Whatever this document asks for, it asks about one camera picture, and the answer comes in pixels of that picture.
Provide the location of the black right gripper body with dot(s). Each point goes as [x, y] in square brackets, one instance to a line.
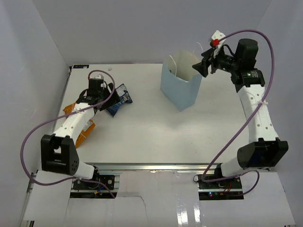
[223, 62]

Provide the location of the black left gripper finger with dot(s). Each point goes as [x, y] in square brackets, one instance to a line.
[115, 98]
[105, 105]

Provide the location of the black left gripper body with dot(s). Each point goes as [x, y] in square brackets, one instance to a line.
[106, 93]

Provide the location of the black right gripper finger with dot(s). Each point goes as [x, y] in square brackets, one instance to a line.
[208, 55]
[202, 68]

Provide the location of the blue kettle chips bag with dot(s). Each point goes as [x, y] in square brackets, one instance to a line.
[124, 98]

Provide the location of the orange kettle chips bag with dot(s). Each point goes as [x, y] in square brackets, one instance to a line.
[89, 126]

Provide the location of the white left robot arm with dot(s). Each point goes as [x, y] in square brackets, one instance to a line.
[58, 151]

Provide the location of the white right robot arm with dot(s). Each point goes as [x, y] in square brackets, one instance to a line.
[264, 149]

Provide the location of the light blue paper bag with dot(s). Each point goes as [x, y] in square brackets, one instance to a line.
[179, 82]

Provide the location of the white cardboard front cover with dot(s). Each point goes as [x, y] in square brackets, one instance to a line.
[161, 199]

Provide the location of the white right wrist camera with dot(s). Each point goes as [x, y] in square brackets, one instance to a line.
[216, 42]

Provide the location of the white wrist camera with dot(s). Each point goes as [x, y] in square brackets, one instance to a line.
[99, 76]
[216, 42]

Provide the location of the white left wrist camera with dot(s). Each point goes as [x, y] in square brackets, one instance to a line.
[99, 76]

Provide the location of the aluminium table rail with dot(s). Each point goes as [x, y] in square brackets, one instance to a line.
[108, 167]

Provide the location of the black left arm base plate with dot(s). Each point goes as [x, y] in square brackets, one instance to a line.
[107, 180]

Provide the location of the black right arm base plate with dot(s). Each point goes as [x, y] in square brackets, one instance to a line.
[230, 189]

